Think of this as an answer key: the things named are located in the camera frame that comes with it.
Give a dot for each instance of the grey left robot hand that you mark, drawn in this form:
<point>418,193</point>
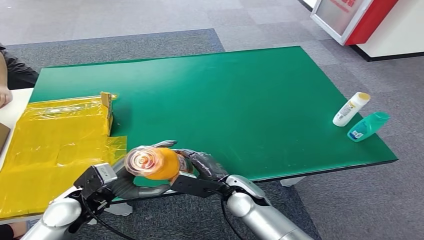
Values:
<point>132,188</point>

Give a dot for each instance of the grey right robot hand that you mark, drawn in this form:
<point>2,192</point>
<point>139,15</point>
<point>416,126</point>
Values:
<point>207,164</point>

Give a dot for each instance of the orange plastic bottle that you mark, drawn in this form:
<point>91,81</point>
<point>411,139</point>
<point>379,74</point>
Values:
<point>159,164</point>

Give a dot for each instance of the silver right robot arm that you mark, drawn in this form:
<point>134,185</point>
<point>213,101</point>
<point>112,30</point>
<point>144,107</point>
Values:
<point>261,215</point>

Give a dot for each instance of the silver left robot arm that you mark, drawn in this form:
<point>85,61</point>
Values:
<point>56,215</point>

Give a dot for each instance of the white bottle with yellow cap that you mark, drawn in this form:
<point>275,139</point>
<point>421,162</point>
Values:
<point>350,109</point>

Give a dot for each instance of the teal translucent bottle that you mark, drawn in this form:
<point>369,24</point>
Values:
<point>367,127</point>

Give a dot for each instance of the white table foot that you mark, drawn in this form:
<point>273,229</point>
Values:
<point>117,209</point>
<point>291,181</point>

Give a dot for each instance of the green table mat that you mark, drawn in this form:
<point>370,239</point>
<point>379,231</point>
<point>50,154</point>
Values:
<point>218,99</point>

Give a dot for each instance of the yellow taped cardboard box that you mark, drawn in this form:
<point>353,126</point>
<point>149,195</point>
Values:
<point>49,152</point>

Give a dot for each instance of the brown flat board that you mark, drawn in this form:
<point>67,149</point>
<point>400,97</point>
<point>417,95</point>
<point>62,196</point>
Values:
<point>3,137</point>

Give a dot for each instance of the person's hand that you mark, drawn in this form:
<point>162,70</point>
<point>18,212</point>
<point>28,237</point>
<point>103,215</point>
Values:
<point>4,96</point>

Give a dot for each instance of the red and white cabinet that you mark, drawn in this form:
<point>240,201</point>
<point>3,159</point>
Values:
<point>352,16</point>

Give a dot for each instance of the black right wrist camera bracket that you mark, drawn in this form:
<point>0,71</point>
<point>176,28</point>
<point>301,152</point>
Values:
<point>198,186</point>

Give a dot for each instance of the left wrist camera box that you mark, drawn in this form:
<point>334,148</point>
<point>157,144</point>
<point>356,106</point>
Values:
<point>96,177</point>

